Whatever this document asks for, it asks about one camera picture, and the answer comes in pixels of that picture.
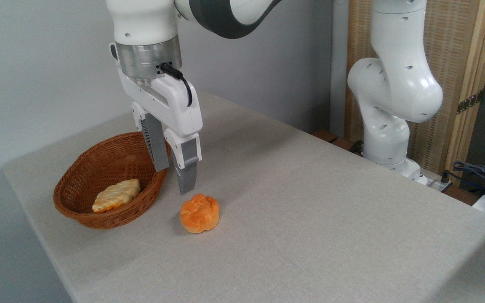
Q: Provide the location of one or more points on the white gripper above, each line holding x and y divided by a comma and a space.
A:
175, 105

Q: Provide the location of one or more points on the round orange bread roll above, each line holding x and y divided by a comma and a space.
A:
199, 213

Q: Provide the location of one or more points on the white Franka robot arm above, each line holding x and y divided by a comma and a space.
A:
394, 84

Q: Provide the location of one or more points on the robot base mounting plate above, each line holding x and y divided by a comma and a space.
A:
434, 181

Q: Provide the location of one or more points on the flat yellow bread slice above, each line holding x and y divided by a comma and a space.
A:
116, 195

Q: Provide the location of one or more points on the brown wicker basket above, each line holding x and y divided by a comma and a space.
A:
99, 168

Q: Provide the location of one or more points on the brown wooden bench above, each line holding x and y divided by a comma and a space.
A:
331, 139

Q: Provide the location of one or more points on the brass screen hinge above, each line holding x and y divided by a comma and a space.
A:
470, 102

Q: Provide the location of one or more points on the wooden rattan folding screen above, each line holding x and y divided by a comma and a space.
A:
461, 54

